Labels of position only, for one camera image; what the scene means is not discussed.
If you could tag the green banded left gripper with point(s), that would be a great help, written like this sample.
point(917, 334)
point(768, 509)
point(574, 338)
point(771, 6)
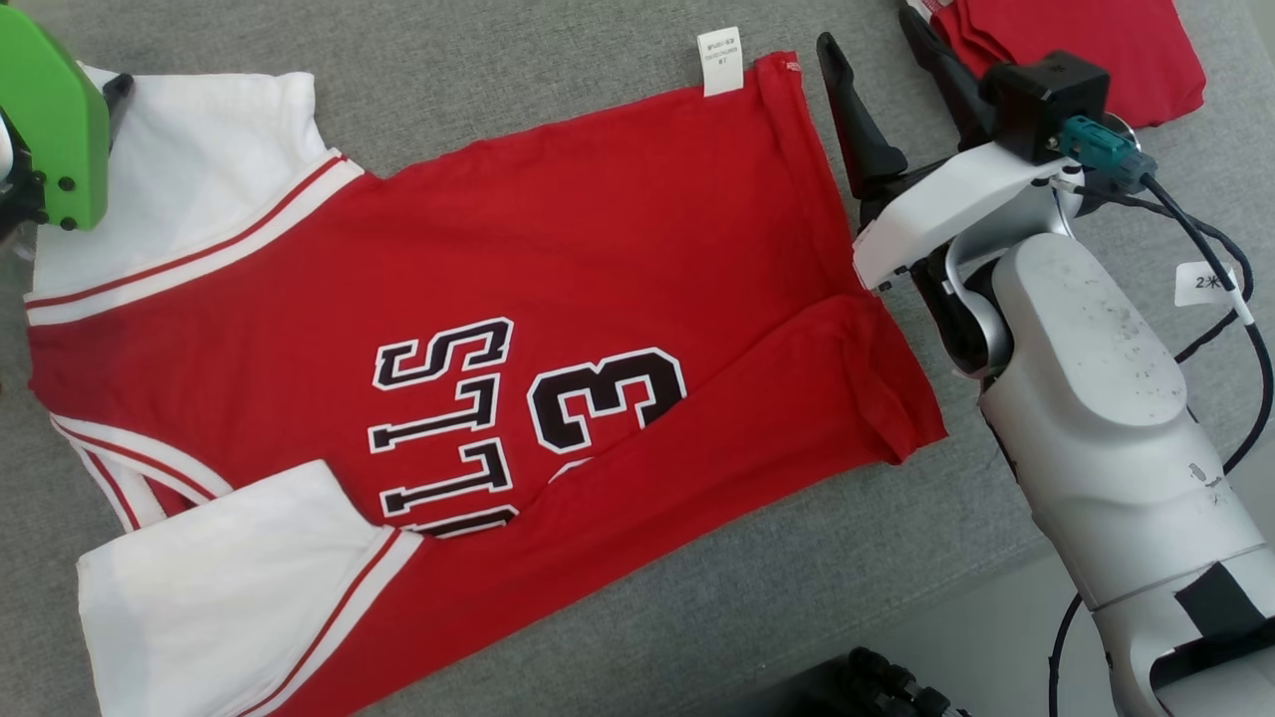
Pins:
point(55, 129)

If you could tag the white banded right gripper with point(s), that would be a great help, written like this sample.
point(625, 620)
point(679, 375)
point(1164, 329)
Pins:
point(946, 209)

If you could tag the red shorts white stripes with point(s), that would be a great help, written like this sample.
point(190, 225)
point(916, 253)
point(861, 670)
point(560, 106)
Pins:
point(1136, 50)

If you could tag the red jersey shirt white sleeves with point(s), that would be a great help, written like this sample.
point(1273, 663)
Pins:
point(598, 249)

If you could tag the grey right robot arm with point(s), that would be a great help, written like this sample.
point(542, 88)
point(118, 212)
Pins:
point(1096, 398)

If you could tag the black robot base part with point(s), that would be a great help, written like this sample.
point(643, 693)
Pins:
point(877, 687)

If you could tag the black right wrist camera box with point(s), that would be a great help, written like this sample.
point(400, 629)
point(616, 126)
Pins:
point(1046, 100)

